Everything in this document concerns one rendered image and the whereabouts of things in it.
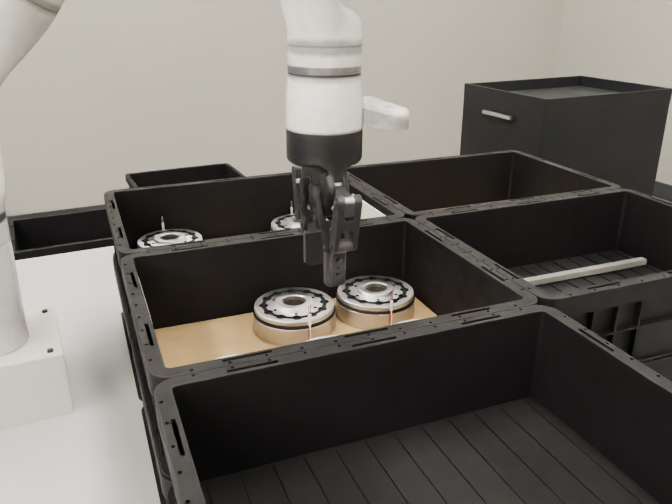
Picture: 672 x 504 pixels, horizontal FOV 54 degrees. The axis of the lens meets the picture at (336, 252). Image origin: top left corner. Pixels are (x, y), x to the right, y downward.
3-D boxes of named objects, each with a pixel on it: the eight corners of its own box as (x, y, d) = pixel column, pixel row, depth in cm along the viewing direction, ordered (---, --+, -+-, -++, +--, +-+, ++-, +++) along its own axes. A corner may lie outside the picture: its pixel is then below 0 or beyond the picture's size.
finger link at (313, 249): (324, 231, 71) (324, 263, 73) (322, 229, 72) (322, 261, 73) (305, 233, 70) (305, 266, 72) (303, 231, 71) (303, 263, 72)
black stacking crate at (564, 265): (533, 398, 73) (545, 305, 68) (408, 292, 98) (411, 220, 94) (781, 333, 86) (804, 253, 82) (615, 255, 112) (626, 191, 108)
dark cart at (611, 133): (513, 341, 248) (541, 99, 215) (445, 295, 286) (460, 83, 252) (631, 309, 273) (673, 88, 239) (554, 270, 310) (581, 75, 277)
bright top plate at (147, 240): (194, 228, 111) (193, 225, 111) (209, 248, 102) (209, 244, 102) (132, 237, 107) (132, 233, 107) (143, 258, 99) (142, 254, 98)
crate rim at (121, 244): (332, 180, 121) (332, 167, 120) (409, 231, 95) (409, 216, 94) (104, 204, 107) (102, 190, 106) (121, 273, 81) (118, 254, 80)
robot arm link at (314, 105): (414, 131, 63) (417, 64, 60) (303, 139, 59) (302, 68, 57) (373, 115, 71) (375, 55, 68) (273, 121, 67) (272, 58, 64)
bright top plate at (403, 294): (352, 316, 81) (352, 312, 81) (327, 284, 90) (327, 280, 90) (426, 305, 84) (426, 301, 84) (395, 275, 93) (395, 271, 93)
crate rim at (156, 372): (153, 405, 55) (150, 380, 54) (121, 273, 81) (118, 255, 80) (543, 322, 69) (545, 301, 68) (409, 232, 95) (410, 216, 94)
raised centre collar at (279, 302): (282, 316, 80) (281, 311, 80) (269, 300, 84) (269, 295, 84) (319, 309, 82) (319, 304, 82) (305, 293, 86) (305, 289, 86)
